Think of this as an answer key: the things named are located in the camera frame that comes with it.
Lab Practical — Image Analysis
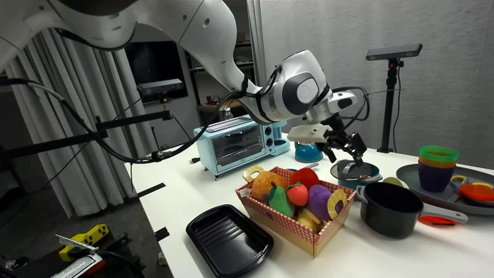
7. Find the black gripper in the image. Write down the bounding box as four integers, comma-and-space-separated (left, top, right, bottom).
321, 116, 368, 166

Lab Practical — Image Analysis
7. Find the blue toy pot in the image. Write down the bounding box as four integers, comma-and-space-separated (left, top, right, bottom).
328, 160, 382, 191

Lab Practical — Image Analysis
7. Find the blue toy kettle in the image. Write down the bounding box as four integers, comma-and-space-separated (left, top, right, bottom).
293, 143, 325, 164

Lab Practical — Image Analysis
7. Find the red toy tomato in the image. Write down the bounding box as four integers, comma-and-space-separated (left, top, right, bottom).
288, 167, 321, 191

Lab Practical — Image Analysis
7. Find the toy slice purple centre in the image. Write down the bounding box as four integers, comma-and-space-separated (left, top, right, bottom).
325, 189, 348, 221

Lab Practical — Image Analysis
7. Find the purple toy fruit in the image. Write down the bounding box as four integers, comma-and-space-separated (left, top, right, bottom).
307, 184, 333, 223

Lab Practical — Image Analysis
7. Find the pale green toy slice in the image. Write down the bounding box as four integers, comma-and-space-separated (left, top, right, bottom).
382, 177, 410, 191

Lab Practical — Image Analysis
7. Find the red toy fruit green leaf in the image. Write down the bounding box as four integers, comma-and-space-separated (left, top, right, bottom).
285, 183, 310, 209

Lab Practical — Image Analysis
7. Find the black tripod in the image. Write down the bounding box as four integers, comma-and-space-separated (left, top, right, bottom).
376, 58, 405, 155

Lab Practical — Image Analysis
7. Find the dark grey plate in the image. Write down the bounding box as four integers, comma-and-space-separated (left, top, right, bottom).
395, 163, 494, 217

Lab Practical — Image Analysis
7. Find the yellow toy banana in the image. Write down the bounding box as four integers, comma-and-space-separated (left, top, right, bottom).
296, 208, 321, 234

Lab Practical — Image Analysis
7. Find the green toy pear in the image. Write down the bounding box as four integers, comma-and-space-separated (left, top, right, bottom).
267, 184, 296, 220

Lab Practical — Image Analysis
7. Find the orange toy fruit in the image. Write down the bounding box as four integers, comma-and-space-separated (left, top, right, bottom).
250, 171, 288, 204

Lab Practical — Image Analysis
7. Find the orange toy cup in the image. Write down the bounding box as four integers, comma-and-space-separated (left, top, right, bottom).
418, 158, 458, 171

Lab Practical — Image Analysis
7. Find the green toy cup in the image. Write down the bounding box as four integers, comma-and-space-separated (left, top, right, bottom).
418, 144, 460, 166

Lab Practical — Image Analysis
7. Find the purple toy cup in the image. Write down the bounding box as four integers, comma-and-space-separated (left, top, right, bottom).
416, 164, 456, 194

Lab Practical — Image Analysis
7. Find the basket of toy fruit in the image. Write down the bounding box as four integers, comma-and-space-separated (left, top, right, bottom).
234, 166, 358, 259

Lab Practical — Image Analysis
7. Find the light blue toaster oven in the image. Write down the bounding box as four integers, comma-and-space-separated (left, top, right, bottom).
192, 113, 291, 180

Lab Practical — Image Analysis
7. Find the flat red toy piece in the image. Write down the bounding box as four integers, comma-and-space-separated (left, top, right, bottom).
416, 215, 458, 229

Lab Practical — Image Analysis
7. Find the grey backdrop curtain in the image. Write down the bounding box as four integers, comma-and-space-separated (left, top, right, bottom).
259, 0, 494, 169

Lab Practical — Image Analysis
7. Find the orange-red toy slice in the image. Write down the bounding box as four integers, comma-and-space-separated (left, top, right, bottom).
456, 183, 494, 206

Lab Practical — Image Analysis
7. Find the black plastic tray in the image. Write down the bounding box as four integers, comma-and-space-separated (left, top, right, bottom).
185, 203, 274, 278

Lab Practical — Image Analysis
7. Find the black monitor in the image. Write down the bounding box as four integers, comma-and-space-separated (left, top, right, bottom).
128, 41, 189, 103

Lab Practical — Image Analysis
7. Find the white pleated curtain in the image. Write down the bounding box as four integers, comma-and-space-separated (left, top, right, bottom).
0, 28, 160, 218

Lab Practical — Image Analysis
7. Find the yellow black hand tool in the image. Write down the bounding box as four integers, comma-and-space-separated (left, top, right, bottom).
57, 223, 111, 263

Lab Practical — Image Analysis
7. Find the silver red device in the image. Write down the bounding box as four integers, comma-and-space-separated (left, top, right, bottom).
52, 234, 106, 278

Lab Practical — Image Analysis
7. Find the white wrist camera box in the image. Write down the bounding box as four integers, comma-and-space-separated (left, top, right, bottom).
285, 124, 330, 146

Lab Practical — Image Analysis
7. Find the black saucepan grey handle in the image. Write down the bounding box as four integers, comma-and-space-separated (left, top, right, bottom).
353, 181, 469, 240

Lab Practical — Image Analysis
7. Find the yellow toy ring slice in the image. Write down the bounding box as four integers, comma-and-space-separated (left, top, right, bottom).
242, 166, 265, 183

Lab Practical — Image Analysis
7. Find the black stereo camera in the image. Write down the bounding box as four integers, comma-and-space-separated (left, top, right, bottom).
137, 78, 188, 104
365, 44, 424, 62

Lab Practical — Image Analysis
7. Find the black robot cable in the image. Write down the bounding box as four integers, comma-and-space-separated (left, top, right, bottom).
0, 76, 248, 166

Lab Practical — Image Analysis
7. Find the black table edge bracket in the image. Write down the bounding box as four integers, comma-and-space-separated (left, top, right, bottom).
121, 181, 168, 204
152, 226, 171, 243

